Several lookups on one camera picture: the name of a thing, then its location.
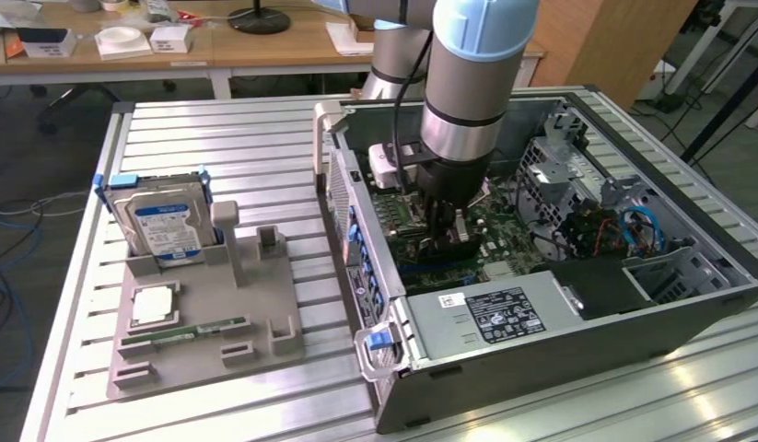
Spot blue floor cable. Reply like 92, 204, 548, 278
0, 204, 45, 395

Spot gray parts rack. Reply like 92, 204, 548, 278
105, 201, 309, 401

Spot silver drive cage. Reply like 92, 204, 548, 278
516, 103, 607, 227

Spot green motherboard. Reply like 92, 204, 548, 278
356, 151, 547, 296

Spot gray power supply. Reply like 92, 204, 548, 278
405, 270, 587, 362

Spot small white box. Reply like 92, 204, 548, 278
148, 25, 193, 54

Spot hard disk in blue carrier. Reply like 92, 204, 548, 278
93, 166, 224, 268

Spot black lamp base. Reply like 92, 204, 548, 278
226, 0, 292, 36

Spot white papers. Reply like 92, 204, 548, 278
325, 20, 377, 57

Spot black office chair base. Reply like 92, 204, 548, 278
37, 82, 125, 135

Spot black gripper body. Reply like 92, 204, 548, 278
413, 154, 493, 204

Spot green RAM stick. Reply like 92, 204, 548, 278
120, 316, 248, 345

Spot silver CPU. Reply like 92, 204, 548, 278
130, 287, 176, 326

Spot white square box with dish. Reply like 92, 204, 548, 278
93, 26, 153, 61

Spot black open PC case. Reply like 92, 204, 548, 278
315, 84, 758, 435

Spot white floor cable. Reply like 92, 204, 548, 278
0, 191, 90, 217

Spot blue wire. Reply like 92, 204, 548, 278
620, 205, 667, 253

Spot wooden cabinet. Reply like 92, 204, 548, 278
524, 0, 699, 111

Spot black red wire harness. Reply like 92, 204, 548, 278
562, 206, 626, 259

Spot silver disk bay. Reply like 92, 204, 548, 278
620, 245, 734, 306

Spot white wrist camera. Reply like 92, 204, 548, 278
365, 141, 441, 191

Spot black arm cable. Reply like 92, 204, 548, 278
392, 27, 436, 197

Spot clear plastic bag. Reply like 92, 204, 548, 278
0, 0, 41, 42

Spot black plastic cover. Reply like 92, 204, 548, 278
548, 255, 655, 322

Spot black tripod stand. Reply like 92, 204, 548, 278
678, 0, 758, 167

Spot white box with black top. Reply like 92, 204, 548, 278
14, 27, 78, 59

